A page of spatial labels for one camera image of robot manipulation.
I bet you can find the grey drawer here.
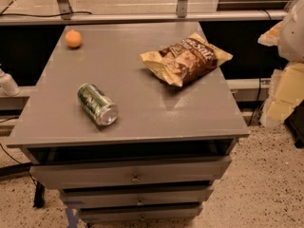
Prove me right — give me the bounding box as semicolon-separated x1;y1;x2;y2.
79;203;202;223
30;156;231;189
60;185;213;209

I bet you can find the black cable at right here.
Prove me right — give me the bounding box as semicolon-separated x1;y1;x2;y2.
246;78;264;127

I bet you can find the top grey drawer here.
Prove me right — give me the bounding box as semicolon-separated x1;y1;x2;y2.
30;156;231;189

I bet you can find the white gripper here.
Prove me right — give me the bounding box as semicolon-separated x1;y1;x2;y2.
257;0;304;127

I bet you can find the middle grey drawer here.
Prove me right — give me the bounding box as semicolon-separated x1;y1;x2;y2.
60;185;213;209

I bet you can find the black cable on rail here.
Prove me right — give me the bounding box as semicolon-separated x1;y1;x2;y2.
0;0;93;18

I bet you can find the white pipe at left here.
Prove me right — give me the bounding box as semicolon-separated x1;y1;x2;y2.
0;68;20;96

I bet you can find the grey drawer cabinet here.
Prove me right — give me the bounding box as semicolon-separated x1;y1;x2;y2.
6;21;251;224

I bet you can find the green soda can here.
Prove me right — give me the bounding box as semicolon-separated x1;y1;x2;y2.
77;84;119;126

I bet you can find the brown chip bag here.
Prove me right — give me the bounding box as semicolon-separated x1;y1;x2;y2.
140;32;233;87

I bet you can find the black cable on floor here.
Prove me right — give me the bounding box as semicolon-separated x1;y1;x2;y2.
0;142;46;209

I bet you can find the orange fruit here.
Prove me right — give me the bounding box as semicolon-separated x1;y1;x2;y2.
66;29;82;48

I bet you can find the bottom grey drawer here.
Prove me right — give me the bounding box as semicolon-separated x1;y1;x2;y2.
79;203;202;223

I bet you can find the metal frame rail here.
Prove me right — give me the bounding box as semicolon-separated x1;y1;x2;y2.
0;0;297;26

